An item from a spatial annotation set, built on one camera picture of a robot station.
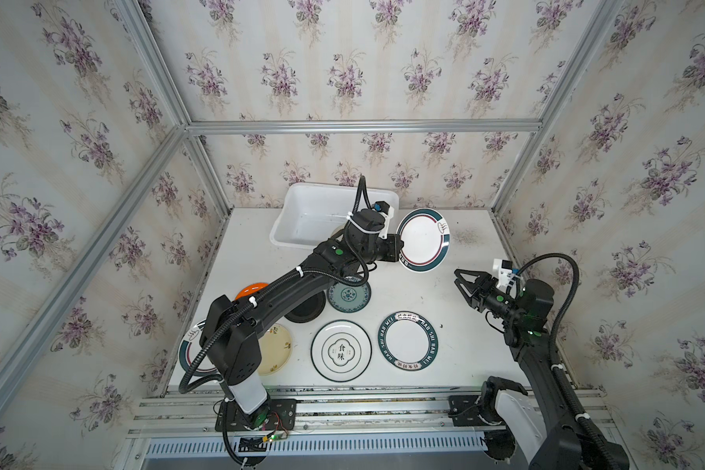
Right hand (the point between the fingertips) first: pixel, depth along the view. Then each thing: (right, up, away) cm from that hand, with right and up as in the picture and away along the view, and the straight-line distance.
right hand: (465, 278), depth 76 cm
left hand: (-16, +9, 0) cm, 18 cm away
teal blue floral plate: (-32, -10, +19) cm, 38 cm away
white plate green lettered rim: (-13, -20, +10) cm, 26 cm away
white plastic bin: (-48, +20, +41) cm, 66 cm away
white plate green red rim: (-9, +11, +3) cm, 15 cm away
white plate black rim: (-33, -22, +8) cm, 41 cm away
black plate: (-44, -12, +15) cm, 48 cm away
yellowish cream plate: (-53, -23, +10) cm, 59 cm away
